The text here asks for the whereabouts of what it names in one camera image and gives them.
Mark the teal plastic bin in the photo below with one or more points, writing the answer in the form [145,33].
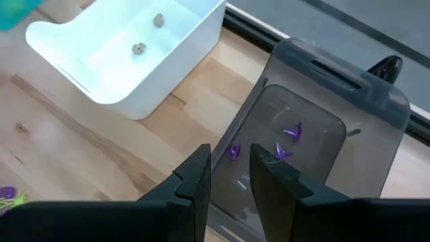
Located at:
[16,13]

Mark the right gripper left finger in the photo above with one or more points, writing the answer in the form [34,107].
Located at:
[100,222]

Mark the black clamp on frame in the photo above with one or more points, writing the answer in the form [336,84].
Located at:
[386,69]

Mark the white plastic bin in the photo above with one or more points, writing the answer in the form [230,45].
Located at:
[100,77]

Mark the green plastic spider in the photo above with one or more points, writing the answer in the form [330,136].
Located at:
[15,201]

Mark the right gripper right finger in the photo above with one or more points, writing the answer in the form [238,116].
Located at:
[336,222]

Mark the grey translucent plastic bin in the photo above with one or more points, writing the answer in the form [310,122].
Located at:
[369,134]

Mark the small tan skull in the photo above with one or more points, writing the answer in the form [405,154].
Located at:
[138,48]
[158,20]

